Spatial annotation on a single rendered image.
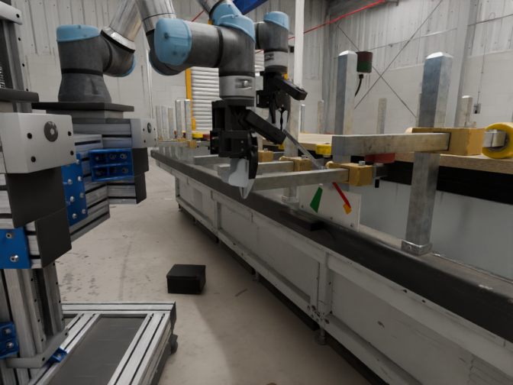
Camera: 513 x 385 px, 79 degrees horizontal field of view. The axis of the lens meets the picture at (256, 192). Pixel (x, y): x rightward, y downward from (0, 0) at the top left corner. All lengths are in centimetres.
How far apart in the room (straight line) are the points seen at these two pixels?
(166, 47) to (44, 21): 833
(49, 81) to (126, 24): 749
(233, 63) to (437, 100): 40
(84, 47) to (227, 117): 60
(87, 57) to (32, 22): 778
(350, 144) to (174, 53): 34
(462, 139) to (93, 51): 100
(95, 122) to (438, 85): 91
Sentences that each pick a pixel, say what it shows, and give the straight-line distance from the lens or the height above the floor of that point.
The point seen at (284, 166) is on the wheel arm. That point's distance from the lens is 102.
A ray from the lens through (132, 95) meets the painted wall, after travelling 875.
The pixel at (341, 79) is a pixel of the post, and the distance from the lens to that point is 90.
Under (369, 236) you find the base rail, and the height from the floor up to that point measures 70.
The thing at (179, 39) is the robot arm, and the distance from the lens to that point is 61.
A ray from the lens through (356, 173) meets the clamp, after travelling 83.
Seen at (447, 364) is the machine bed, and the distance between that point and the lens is 117.
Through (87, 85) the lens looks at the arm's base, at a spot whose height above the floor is 109.
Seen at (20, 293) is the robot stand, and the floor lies 56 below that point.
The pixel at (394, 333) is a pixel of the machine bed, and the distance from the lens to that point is 126.
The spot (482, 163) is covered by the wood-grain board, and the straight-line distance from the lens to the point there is 88.
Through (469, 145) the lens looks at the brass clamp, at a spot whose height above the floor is 94.
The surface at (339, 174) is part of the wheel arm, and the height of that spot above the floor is 85.
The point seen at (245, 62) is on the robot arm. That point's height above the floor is 110.
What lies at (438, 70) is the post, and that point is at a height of 108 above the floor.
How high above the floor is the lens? 98
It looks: 13 degrees down
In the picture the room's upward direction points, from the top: straight up
